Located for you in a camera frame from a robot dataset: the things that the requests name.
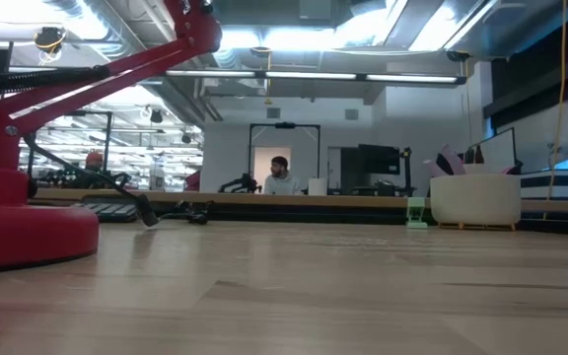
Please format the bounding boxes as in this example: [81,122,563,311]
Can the red desk lamp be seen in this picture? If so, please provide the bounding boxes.
[0,0,224,275]

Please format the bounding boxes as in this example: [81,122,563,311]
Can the person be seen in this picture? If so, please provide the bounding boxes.
[262,155,305,196]
[71,150,117,191]

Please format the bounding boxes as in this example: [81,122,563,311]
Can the long ceiling light fixture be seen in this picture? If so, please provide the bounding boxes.
[165,68,467,86]

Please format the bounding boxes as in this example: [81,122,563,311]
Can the small green stand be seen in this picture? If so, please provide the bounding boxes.
[405,196,429,230]

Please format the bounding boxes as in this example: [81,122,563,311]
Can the pink items in tub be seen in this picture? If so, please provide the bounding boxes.
[424,142,467,177]

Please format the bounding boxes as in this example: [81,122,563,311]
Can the black keyboard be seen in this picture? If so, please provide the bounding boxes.
[69,201,140,224]

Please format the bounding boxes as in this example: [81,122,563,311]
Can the white round tub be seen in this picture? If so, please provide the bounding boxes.
[429,172,523,232]

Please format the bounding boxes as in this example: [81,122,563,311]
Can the blue white striped cushion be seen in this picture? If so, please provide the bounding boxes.
[520,170,568,201]

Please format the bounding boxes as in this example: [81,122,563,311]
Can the black metal frame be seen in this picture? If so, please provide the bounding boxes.
[248,121,322,193]

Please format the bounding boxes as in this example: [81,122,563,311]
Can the black lamp power cable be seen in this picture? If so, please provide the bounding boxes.
[21,132,214,228]

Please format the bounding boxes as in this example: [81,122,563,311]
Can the whiteboard with black frame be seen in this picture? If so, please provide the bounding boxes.
[468,126,525,175]

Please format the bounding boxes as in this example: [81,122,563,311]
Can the ceiling device with yellow cable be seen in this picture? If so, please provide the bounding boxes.
[33,27,67,65]

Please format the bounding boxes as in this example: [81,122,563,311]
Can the yellow hanging cable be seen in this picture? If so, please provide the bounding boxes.
[542,0,568,221]

